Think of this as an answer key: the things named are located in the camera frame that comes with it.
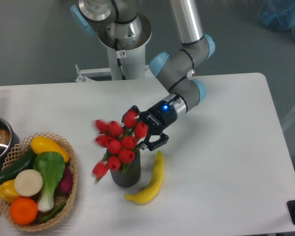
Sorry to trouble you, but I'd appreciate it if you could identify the white round radish slice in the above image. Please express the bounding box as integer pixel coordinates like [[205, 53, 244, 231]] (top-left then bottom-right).
[[14, 169, 43, 197]]

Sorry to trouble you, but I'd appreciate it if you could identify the green chili pepper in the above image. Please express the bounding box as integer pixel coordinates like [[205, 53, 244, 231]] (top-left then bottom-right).
[[37, 202, 66, 224]]

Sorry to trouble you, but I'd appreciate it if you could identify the orange fruit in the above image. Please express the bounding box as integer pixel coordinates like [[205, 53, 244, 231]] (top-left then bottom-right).
[[9, 198, 38, 225]]

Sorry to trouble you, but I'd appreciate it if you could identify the woven wicker basket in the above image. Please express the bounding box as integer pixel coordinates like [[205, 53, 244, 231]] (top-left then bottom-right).
[[0, 132, 78, 232]]

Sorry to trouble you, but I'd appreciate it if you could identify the blue plastic bag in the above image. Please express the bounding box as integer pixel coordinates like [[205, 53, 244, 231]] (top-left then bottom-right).
[[258, 0, 295, 40]]

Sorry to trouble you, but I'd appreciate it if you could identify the dark grey ribbed vase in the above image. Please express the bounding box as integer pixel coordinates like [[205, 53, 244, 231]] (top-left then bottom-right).
[[110, 152, 141, 188]]

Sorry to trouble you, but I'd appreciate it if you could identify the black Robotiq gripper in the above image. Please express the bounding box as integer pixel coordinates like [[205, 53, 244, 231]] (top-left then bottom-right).
[[121, 101, 177, 151]]

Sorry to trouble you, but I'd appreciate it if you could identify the yellow banana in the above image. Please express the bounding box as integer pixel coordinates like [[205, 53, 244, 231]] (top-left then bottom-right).
[[124, 151, 165, 205]]

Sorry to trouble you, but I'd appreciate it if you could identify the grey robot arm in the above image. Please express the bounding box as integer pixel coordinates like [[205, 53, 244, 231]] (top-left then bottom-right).
[[70, 0, 215, 150]]

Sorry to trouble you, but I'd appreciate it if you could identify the yellow bell pepper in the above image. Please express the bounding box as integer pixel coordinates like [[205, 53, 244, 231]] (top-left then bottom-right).
[[0, 179, 21, 203]]

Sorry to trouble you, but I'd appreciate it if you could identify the yellow squash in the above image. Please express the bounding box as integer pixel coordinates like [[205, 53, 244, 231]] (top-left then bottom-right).
[[30, 136, 70, 163]]

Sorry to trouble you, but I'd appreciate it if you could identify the green cucumber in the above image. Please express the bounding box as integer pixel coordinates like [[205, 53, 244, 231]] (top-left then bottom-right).
[[0, 148, 37, 185]]

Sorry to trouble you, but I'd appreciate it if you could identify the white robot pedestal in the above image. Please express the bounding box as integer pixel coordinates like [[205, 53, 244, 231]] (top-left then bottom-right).
[[76, 13, 152, 82]]

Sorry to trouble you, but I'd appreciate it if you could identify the purple sweet potato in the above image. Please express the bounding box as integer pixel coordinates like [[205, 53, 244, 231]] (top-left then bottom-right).
[[58, 166, 73, 194]]

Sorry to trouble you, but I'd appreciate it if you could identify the green bok choy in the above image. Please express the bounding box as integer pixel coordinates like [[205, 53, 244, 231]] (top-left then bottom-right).
[[33, 151, 65, 212]]

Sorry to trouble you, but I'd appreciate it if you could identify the red tulip bouquet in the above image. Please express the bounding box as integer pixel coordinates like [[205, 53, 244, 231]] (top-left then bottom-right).
[[92, 117, 148, 181]]

